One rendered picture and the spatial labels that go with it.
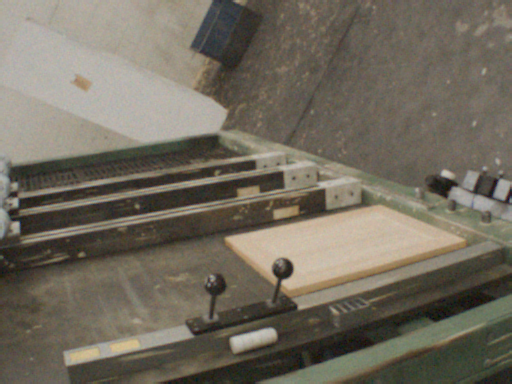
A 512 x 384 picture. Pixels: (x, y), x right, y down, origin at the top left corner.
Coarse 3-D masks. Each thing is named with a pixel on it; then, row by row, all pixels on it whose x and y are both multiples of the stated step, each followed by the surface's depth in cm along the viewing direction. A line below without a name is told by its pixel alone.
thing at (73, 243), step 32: (288, 192) 168; (320, 192) 170; (352, 192) 174; (0, 224) 137; (96, 224) 150; (128, 224) 148; (160, 224) 152; (192, 224) 156; (224, 224) 159; (256, 224) 163; (0, 256) 136; (32, 256) 140; (64, 256) 143
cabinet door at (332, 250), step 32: (320, 224) 154; (352, 224) 153; (384, 224) 151; (416, 224) 148; (256, 256) 135; (288, 256) 135; (320, 256) 133; (352, 256) 131; (384, 256) 129; (416, 256) 128; (288, 288) 117; (320, 288) 119
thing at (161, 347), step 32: (448, 256) 120; (480, 256) 119; (352, 288) 109; (384, 288) 110; (416, 288) 113; (256, 320) 100; (288, 320) 102; (320, 320) 105; (64, 352) 91; (128, 352) 91; (160, 352) 93; (192, 352) 96
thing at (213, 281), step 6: (210, 276) 91; (216, 276) 91; (222, 276) 91; (204, 282) 91; (210, 282) 90; (216, 282) 90; (222, 282) 90; (204, 288) 91; (210, 288) 90; (216, 288) 90; (222, 288) 90; (210, 294) 91; (216, 294) 91; (210, 300) 94; (210, 306) 95; (210, 312) 96; (204, 318) 98; (210, 318) 97; (216, 318) 98
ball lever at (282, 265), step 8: (280, 264) 95; (288, 264) 95; (272, 272) 96; (280, 272) 94; (288, 272) 95; (280, 280) 98; (280, 288) 100; (264, 304) 103; (272, 304) 102; (280, 304) 103
